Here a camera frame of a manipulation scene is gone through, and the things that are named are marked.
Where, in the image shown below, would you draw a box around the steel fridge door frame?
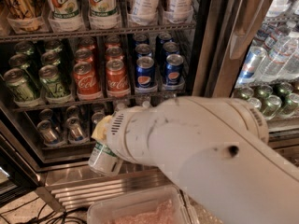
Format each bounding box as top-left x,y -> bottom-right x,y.
186,0 -> 273,97

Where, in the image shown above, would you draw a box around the pepsi can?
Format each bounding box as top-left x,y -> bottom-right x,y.
135,56 -> 155,88
164,54 -> 184,85

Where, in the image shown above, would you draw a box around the front left Coca-Cola can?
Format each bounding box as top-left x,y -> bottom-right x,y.
73,62 -> 101,95

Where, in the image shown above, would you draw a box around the left water bottle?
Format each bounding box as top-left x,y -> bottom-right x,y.
114,103 -> 127,111

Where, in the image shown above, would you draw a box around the black floor cables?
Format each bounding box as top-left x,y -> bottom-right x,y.
0,196 -> 89,224

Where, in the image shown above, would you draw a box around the coca-cola can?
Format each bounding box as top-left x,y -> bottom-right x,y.
73,62 -> 101,95
106,59 -> 129,91

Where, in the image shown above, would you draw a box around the middle water bottle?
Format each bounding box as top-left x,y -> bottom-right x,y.
142,101 -> 152,108

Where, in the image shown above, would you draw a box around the front right Pepsi can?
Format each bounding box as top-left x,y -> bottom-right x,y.
164,54 -> 184,85

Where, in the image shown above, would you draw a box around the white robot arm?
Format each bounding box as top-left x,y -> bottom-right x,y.
93,96 -> 299,224

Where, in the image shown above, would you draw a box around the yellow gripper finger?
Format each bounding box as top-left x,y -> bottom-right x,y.
92,115 -> 112,141

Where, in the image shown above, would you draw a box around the water bottle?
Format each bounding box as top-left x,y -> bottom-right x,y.
114,103 -> 127,111
142,101 -> 152,108

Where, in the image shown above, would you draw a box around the white green 7up can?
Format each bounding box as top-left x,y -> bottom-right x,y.
88,142 -> 123,176

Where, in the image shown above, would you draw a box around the front middle Red Bull can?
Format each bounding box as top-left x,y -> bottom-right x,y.
66,117 -> 87,141

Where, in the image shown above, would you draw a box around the front left Pepsi can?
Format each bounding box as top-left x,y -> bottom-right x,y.
135,56 -> 155,88

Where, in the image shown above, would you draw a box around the front left green can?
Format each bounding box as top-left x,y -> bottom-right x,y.
4,68 -> 40,102

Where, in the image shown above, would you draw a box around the left clear plastic bin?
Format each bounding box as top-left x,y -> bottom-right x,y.
87,185 -> 191,224

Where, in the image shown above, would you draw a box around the gold tall can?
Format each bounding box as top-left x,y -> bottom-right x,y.
4,0 -> 45,33

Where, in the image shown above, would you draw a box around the front right green can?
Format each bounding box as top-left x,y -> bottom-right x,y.
38,65 -> 70,98

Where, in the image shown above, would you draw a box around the front right Coca-Cola can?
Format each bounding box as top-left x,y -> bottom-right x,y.
106,59 -> 129,91

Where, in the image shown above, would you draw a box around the front left Red Bull can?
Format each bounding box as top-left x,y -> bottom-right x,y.
37,120 -> 60,145

